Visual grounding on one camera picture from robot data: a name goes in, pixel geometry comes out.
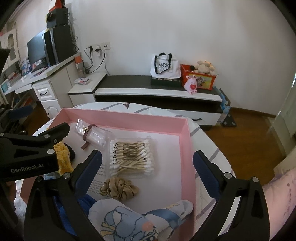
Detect yellow knitted scrunchie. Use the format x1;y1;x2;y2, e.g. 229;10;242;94
54;142;73;176

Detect black scrunchie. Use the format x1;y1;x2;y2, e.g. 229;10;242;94
64;143;76;162

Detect light blue printed baby garment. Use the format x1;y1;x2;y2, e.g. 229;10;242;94
88;199;194;240

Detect clear pouch with hair tie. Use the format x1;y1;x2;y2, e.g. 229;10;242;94
75;119;112;150

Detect beige scrunchie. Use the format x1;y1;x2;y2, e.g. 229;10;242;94
99;176;139;201

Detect cotton swab pack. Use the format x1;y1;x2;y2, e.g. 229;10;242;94
109;136;156;178

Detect white striped bed sheet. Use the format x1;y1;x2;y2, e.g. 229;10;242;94
1;108;233;240

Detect pink floral pillow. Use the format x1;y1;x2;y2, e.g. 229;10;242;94
263;168;295;239

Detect white desk with drawers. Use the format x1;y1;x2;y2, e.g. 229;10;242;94
1;53;81;119

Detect black floor scale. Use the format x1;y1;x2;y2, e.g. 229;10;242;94
222;113;237;128

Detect pink shallow box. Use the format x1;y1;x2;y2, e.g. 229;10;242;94
19;107;197;241

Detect orange capped bottle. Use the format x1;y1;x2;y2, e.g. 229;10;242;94
75;55;84;76

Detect black computer monitor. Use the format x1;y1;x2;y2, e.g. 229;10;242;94
27;30;47;70

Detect black white low cabinet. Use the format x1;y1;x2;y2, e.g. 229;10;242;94
68;73;222;130

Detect white glass door cabinet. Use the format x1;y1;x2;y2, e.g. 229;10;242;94
0;29;20;70

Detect black computer tower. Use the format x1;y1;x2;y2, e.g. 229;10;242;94
43;25;74;66

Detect red toy storage box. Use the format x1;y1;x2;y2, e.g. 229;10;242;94
180;64;216;90

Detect pink plush heart toy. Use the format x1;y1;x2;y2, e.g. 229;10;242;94
184;75;197;94

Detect black box on tower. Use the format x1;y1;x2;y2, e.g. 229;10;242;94
46;0;68;29

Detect cream plush sheep toy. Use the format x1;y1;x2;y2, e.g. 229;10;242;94
189;60;216;76

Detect wall power outlet strip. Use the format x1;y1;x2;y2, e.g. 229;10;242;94
90;42;111;56

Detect white tote bag black handles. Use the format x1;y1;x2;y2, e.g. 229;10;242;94
150;53;181;79

